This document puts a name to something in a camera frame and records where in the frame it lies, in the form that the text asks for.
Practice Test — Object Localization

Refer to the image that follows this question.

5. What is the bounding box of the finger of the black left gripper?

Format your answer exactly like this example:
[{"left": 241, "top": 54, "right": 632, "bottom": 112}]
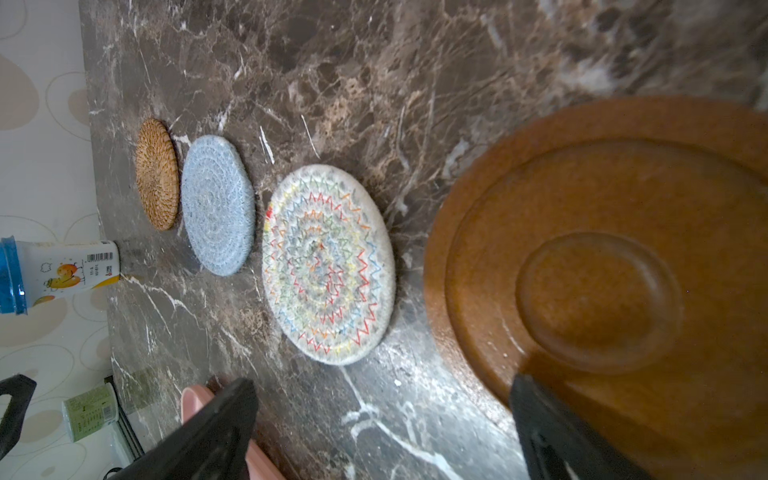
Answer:
[{"left": 0, "top": 374, "right": 37, "bottom": 459}]

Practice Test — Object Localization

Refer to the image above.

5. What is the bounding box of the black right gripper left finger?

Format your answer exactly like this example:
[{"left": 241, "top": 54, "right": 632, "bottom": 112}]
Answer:
[{"left": 113, "top": 378, "right": 258, "bottom": 479}]

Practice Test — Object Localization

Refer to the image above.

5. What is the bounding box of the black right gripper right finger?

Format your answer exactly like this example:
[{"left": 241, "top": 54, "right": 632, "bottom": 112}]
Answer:
[{"left": 509, "top": 374, "right": 651, "bottom": 479}]

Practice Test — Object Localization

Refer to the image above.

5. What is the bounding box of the multicolour stitched white coaster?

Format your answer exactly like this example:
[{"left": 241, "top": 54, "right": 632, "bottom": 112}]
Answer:
[{"left": 261, "top": 164, "right": 396, "bottom": 365}]

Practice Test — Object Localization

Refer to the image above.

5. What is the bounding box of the light blue woven coaster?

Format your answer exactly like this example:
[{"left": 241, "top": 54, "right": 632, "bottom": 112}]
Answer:
[{"left": 181, "top": 135, "right": 256, "bottom": 277}]

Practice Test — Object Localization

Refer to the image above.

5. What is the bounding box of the woven rattan coaster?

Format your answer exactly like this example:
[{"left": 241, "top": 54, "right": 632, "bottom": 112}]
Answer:
[{"left": 135, "top": 118, "right": 180, "bottom": 231}]

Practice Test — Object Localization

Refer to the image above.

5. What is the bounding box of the blue lidded white cup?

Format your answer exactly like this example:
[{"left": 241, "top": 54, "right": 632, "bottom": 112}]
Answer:
[{"left": 1, "top": 237, "right": 120, "bottom": 315}]

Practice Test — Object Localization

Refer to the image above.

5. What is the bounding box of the pink tray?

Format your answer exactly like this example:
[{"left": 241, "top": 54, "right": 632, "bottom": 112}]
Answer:
[{"left": 180, "top": 385, "right": 284, "bottom": 480}]

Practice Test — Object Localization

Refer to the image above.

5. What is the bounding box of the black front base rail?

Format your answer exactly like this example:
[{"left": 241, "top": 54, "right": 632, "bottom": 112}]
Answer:
[{"left": 103, "top": 375, "right": 145, "bottom": 479}]

